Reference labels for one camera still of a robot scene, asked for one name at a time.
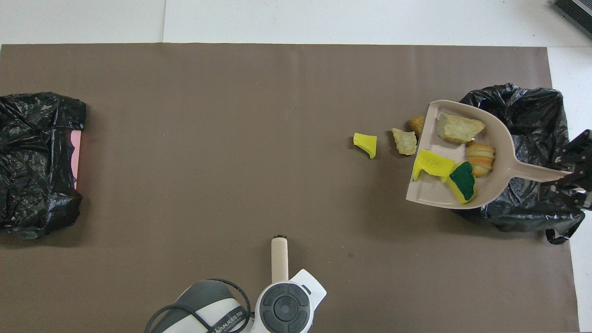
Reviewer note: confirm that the pink trash bin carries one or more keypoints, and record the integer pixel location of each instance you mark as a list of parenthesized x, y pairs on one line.
[(76, 157)]

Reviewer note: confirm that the dark ribbed device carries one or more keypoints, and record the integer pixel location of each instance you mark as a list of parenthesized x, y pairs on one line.
[(576, 11)]

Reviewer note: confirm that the notched yellow sponge piece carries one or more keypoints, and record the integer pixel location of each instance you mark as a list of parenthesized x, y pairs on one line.
[(432, 164)]

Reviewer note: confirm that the black plastic trash bag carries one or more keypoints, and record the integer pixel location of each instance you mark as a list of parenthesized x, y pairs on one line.
[(32, 152), (532, 115)]

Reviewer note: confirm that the small pale beige foam chunk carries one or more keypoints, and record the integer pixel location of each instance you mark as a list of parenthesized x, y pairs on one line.
[(404, 142)]

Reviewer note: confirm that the orange-brown foam chunk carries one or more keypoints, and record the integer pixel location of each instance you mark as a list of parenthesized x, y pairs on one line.
[(416, 125)]

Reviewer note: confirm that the tan striped foam chunk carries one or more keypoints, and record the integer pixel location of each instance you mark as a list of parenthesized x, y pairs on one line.
[(481, 159)]

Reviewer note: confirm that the green and yellow sponge piece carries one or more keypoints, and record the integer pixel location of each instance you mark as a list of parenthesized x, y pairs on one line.
[(462, 180)]

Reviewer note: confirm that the large pale beige foam chunk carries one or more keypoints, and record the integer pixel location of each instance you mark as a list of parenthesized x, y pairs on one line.
[(458, 128)]

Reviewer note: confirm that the pale pink plastic dustpan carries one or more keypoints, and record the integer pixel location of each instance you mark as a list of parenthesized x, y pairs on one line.
[(430, 192)]

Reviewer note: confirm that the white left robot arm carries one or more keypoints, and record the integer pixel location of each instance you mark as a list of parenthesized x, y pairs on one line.
[(203, 314)]

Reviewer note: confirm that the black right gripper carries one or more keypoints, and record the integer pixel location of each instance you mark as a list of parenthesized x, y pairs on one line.
[(588, 171)]

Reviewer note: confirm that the brown paper table mat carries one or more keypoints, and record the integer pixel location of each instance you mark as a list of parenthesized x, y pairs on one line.
[(185, 185)]

